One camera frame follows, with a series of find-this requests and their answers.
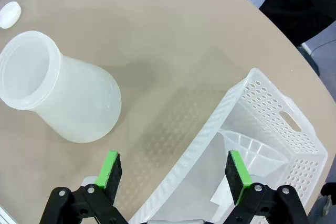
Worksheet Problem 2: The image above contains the translucent plastic conical flask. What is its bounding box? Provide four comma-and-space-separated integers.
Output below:
0, 30, 122, 143

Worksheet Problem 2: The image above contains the person in black T-shirt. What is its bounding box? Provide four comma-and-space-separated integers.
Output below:
258, 0, 336, 48

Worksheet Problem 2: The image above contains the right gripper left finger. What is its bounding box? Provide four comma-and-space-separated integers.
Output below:
39, 150, 127, 224

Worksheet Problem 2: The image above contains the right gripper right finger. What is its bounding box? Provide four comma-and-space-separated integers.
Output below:
219, 150, 310, 224

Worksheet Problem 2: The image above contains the white perforated basket with label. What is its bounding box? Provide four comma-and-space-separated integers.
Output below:
128, 68, 329, 224

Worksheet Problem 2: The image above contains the white round flask cap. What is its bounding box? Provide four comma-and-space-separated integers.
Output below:
0, 1, 22, 29

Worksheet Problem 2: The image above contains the clear plastic funnel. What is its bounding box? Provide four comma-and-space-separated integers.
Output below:
219, 129, 288, 180

